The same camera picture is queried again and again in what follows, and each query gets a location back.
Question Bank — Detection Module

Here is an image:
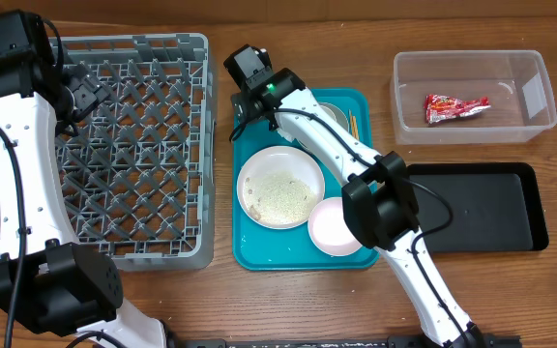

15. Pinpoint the small pink plate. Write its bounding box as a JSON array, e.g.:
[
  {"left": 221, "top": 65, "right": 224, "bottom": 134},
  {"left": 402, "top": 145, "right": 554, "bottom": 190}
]
[{"left": 308, "top": 197, "right": 362, "bottom": 256}]

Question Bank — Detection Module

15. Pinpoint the right wooden chopstick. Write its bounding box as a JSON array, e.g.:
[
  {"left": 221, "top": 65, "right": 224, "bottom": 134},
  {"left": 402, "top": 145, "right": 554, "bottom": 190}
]
[{"left": 350, "top": 115, "right": 360, "bottom": 140}]

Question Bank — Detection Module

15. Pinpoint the black tray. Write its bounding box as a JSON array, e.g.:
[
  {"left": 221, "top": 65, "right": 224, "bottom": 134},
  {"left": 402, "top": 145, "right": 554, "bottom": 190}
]
[{"left": 408, "top": 162, "right": 549, "bottom": 253}]

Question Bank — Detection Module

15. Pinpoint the large white plate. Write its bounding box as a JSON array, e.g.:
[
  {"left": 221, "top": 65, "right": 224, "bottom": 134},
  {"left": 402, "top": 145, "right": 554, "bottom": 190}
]
[{"left": 236, "top": 146, "right": 325, "bottom": 230}]

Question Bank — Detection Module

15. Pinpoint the grey dishwasher rack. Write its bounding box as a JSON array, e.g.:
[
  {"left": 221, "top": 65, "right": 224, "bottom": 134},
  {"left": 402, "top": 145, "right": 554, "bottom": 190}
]
[{"left": 0, "top": 33, "right": 217, "bottom": 272}]

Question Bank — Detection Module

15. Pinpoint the red snack wrapper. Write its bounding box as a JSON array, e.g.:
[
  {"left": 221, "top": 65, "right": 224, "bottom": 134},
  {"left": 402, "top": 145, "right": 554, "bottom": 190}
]
[{"left": 424, "top": 94, "right": 491, "bottom": 125}]

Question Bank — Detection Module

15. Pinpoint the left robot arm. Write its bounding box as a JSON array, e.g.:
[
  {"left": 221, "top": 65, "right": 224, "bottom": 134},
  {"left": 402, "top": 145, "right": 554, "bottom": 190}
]
[{"left": 0, "top": 10, "right": 178, "bottom": 347}]

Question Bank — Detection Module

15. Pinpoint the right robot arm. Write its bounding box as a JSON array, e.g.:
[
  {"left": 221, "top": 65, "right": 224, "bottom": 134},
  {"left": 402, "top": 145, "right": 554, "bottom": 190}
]
[{"left": 223, "top": 44, "right": 487, "bottom": 347}]

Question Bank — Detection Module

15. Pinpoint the wooden chopstick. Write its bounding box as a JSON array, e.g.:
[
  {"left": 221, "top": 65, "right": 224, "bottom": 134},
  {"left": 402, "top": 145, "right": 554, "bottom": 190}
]
[
  {"left": 348, "top": 109, "right": 354, "bottom": 137},
  {"left": 350, "top": 115, "right": 360, "bottom": 140}
]

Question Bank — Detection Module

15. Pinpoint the clear plastic bin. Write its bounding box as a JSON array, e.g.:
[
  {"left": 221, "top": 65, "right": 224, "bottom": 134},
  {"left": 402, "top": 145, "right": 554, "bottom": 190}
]
[{"left": 390, "top": 50, "right": 557, "bottom": 145}]

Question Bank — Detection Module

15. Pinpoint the left wooden chopstick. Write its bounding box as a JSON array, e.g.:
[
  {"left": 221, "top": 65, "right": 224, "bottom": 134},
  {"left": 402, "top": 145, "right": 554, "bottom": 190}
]
[{"left": 348, "top": 109, "right": 354, "bottom": 137}]

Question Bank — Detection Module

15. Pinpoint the grey bowl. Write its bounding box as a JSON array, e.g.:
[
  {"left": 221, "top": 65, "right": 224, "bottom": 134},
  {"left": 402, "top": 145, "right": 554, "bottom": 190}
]
[{"left": 320, "top": 102, "right": 350, "bottom": 131}]

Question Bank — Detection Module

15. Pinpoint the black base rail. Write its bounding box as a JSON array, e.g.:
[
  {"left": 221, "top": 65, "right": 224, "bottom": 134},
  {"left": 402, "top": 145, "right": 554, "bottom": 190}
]
[{"left": 181, "top": 334, "right": 521, "bottom": 348}]

